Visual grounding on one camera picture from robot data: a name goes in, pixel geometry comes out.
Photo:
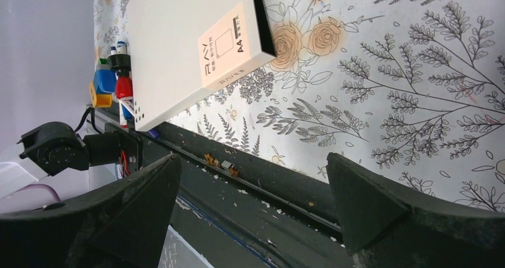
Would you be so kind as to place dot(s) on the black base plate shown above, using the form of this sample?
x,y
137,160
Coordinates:
x,y
239,210

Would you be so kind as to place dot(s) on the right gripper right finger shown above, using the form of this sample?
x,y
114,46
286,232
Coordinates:
x,y
387,224

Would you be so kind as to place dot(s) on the white red marker pen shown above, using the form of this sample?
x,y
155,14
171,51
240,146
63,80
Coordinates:
x,y
126,111

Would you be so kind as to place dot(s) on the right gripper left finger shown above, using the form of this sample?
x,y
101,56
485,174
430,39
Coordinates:
x,y
121,224

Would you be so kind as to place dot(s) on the blue block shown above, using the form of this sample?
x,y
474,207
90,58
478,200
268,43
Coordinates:
x,y
104,81

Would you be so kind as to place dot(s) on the white perforated board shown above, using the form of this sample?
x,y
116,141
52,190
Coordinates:
x,y
185,50

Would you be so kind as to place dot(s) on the red black stamp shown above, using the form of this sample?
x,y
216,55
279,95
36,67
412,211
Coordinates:
x,y
121,65

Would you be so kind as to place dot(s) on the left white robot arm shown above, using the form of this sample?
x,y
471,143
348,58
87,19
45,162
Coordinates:
x,y
52,163

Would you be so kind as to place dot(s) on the white blue marker pen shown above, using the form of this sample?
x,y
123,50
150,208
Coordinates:
x,y
119,48

